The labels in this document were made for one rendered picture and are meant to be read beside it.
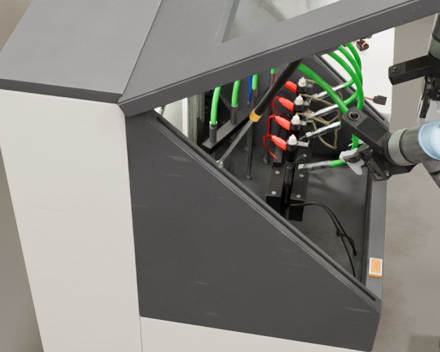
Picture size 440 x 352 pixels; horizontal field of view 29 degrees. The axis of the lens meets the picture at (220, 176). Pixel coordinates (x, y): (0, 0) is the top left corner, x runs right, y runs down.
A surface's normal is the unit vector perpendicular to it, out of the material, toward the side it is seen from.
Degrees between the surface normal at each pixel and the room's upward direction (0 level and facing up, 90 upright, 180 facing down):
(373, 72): 0
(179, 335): 90
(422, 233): 0
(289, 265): 90
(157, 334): 90
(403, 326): 0
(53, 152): 90
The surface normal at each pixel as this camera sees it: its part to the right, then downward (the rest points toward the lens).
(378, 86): 0.02, -0.73
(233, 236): -0.17, 0.68
